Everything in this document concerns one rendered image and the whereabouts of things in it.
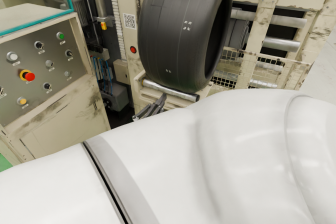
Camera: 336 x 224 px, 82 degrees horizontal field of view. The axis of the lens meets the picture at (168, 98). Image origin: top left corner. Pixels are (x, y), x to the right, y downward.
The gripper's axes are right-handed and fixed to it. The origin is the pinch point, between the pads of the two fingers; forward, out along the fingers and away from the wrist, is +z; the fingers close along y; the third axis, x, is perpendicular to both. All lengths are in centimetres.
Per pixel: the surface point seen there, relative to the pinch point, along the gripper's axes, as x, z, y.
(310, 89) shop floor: 130, 197, -108
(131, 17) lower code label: -18.7, 30.2, 31.8
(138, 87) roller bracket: 14.2, 14.5, 24.3
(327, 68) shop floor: 140, 269, -134
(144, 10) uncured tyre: -30.2, 16.6, 13.5
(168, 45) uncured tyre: -21.1, 10.5, 0.3
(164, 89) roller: 13.2, 18.1, 8.9
